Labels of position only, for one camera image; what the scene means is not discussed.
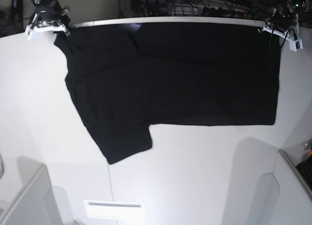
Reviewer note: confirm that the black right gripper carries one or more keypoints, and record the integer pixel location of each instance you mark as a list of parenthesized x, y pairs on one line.
[(50, 13)]

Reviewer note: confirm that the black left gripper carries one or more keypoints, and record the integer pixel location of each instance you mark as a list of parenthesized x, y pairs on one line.
[(281, 22)]

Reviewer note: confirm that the black T-shirt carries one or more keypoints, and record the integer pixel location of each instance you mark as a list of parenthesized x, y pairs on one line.
[(124, 78)]

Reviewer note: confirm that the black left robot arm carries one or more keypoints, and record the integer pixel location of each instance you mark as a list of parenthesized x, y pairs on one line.
[(292, 6)]

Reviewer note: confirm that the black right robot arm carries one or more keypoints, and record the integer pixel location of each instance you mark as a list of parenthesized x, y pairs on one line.
[(49, 13)]

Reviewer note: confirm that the grey partition panel right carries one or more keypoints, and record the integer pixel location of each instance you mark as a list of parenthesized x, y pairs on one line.
[(281, 197)]

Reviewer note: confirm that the grey partition panel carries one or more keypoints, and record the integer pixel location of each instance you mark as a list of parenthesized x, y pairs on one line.
[(281, 197), (35, 204)]

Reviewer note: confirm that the grey partition panel left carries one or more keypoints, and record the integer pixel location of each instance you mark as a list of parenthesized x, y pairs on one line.
[(35, 204)]

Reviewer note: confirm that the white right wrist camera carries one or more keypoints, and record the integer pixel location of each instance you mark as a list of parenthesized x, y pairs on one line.
[(31, 32)]

